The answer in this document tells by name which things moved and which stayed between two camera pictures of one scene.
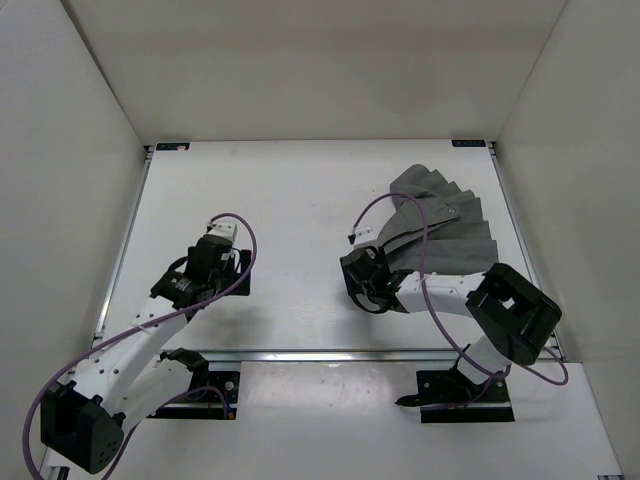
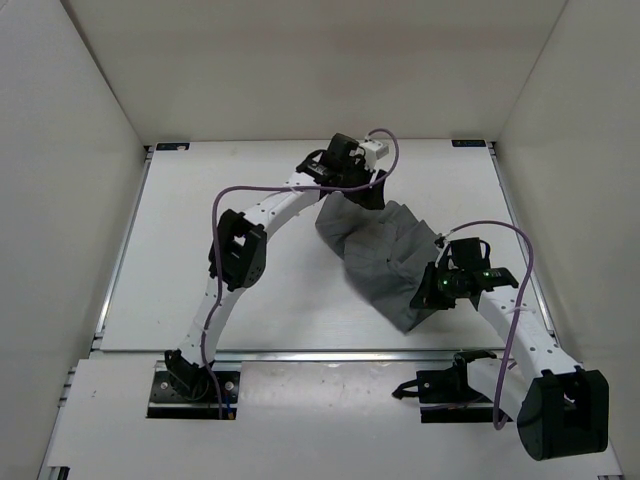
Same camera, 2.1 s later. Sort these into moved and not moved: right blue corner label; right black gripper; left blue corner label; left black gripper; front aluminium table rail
Moved: left black gripper; right black gripper
Not moved: right blue corner label; left blue corner label; front aluminium table rail
